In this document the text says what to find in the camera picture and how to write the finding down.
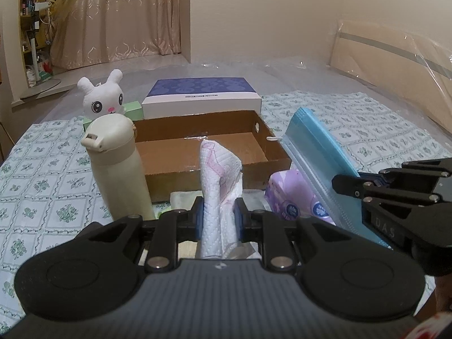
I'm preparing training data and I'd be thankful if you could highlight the small green box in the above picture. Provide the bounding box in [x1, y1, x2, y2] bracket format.
[82, 100, 145, 128]

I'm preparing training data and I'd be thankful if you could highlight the white pink quilted cloth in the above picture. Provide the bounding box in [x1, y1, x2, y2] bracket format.
[196, 139, 260, 259]

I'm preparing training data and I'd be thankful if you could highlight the cream thermos bottle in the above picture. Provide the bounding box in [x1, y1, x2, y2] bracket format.
[81, 113, 156, 220]

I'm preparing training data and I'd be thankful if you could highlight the white plush bunny toy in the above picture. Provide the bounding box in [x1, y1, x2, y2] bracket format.
[77, 69, 125, 120]

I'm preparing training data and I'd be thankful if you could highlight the clear plastic bed cover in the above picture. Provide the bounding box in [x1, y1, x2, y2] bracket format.
[34, 54, 452, 121]

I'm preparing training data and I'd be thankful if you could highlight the green floral tablecloth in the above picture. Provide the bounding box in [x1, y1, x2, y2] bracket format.
[1, 91, 451, 331]

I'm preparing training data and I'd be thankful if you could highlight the blue white flat gift box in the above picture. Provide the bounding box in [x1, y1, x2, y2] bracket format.
[142, 77, 262, 119]

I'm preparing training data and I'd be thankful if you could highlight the purple tissue pack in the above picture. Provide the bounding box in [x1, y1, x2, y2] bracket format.
[264, 169, 335, 225]

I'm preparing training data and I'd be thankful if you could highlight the standing fan in plastic cover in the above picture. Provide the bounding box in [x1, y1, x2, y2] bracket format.
[20, 0, 77, 101]

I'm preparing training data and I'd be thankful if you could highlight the beige wooden headboard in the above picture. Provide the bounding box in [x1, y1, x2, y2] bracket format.
[329, 21, 451, 131]

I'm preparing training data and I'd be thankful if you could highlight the brown cardboard tray box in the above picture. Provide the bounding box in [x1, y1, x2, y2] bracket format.
[134, 110, 292, 203]

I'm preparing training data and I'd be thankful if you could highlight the beige curtain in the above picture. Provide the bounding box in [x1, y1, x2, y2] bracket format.
[51, 0, 182, 70]

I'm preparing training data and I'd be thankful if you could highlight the wooden bookshelf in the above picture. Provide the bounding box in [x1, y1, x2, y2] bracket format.
[18, 0, 49, 83]

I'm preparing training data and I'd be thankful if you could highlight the blue face mask pack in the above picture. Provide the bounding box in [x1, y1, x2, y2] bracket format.
[281, 108, 388, 247]

